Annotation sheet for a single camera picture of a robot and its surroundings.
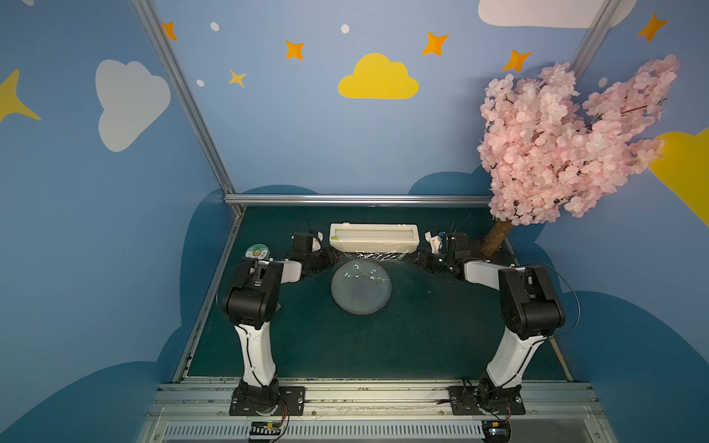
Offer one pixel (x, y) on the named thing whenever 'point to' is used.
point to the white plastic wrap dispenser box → (374, 238)
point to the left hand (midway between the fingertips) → (340, 252)
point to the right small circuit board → (497, 431)
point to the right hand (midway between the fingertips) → (413, 256)
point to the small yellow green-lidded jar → (258, 251)
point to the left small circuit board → (264, 428)
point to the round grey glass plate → (361, 287)
